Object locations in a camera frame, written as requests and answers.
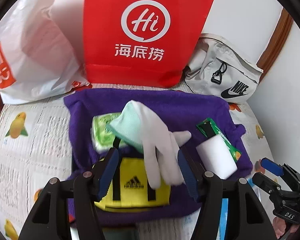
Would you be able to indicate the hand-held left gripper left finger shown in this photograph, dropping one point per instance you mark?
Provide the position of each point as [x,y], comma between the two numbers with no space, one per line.
[107,177]

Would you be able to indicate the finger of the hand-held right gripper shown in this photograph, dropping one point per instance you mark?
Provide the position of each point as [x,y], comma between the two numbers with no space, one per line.
[265,182]
[272,167]

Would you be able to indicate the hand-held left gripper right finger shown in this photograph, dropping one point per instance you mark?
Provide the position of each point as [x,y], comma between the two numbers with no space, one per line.
[187,176]

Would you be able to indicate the small yellow bag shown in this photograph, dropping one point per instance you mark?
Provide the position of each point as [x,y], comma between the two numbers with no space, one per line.
[132,172]

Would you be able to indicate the white sponge block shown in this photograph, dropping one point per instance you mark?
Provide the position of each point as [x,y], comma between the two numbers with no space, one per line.
[215,152]

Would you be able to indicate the green wet wipes pack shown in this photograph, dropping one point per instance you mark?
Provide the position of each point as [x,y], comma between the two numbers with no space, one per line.
[101,130]

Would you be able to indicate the green sachet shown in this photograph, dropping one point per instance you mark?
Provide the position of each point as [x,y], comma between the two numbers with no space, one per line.
[227,145]

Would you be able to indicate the white glove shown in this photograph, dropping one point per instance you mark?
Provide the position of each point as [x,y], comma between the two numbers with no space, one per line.
[152,130]

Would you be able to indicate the person's right hand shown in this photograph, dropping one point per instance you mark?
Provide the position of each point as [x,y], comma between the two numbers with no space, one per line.
[283,228]

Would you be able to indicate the blue tissue pack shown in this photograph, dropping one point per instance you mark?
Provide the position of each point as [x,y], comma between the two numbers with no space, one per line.
[226,212]

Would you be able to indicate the purple towel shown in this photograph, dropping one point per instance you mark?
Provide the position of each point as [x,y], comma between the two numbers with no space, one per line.
[90,120]

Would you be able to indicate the grey waist bag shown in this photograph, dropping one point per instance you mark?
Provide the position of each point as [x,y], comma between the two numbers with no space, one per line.
[210,80]

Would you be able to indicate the white plastic shopping bag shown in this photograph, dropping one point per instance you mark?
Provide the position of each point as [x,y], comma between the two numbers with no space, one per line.
[35,50]

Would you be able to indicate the red paper shopping bag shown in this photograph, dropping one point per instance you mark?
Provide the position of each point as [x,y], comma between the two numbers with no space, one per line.
[140,30]

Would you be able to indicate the brown wooden door frame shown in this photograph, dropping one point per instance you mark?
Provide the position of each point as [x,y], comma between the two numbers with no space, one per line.
[275,45]

